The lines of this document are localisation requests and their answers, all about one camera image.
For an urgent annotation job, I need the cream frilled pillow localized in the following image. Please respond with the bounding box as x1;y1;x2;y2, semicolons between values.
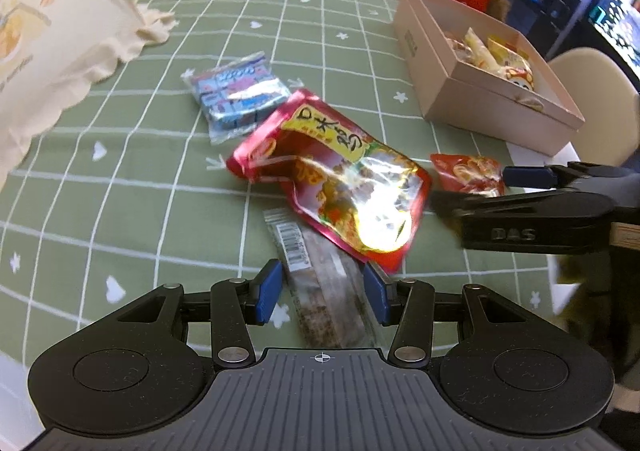
0;0;177;187

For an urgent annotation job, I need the clear brown snack bar packet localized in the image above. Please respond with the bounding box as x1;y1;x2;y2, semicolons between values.
262;208;382;349

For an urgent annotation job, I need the small red snack packet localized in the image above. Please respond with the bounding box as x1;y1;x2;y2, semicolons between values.
430;154;507;198

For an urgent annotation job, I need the beige chair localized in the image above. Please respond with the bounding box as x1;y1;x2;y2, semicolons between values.
547;47;640;169

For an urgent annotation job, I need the lit fish tank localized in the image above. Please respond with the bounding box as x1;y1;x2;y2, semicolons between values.
585;0;640;79

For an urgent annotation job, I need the beige cardboard box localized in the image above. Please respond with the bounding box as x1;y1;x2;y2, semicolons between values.
394;0;586;158

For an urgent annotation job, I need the yellow panda snack bag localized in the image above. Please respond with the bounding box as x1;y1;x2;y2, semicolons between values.
487;35;536;93

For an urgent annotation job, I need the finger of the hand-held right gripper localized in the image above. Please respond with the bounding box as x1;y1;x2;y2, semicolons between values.
430;188;617;251
502;162;584;190

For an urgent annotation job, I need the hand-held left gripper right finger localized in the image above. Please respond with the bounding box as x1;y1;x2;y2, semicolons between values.
362;262;526;368

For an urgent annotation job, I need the black cabinet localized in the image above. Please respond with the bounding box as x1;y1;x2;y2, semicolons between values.
509;0;583;63

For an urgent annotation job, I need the pink red foil snack bag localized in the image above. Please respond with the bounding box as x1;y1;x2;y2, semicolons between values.
225;88;433;276

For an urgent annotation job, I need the blue snack packet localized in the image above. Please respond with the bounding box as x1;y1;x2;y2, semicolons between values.
181;51;292;146

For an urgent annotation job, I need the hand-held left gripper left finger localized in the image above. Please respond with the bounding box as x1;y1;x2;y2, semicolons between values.
117;258;286;368

